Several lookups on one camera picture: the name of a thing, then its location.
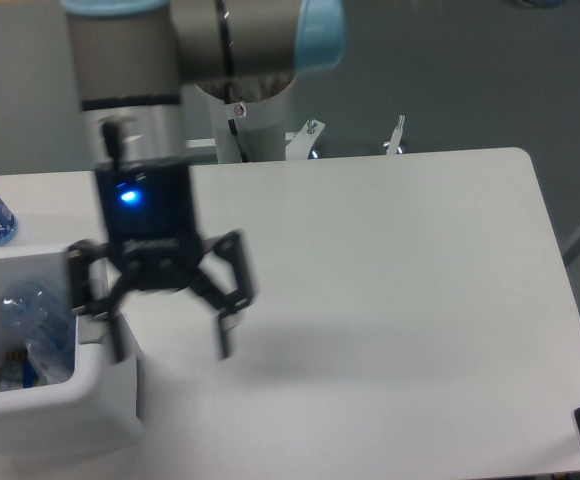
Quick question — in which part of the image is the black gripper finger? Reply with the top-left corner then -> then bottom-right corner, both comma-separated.
189,230 -> 257,360
66,240 -> 138,363

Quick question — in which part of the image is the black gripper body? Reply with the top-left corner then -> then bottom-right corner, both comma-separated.
94,157 -> 205,291

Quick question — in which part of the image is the crushed clear plastic bottle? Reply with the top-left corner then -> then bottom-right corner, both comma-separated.
0,281 -> 76,384

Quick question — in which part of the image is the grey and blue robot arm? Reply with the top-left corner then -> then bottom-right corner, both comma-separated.
63,1 -> 346,362

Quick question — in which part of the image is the white plastic trash can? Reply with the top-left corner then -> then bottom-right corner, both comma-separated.
0,244 -> 145,459

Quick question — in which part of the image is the blue and yellow snack packet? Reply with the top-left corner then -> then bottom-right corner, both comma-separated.
0,350 -> 39,392

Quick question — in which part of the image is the black cable on pedestal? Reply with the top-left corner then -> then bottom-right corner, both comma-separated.
222,79 -> 251,164

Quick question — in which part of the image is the white bracket with bolt right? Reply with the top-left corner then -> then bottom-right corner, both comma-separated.
383,114 -> 406,155

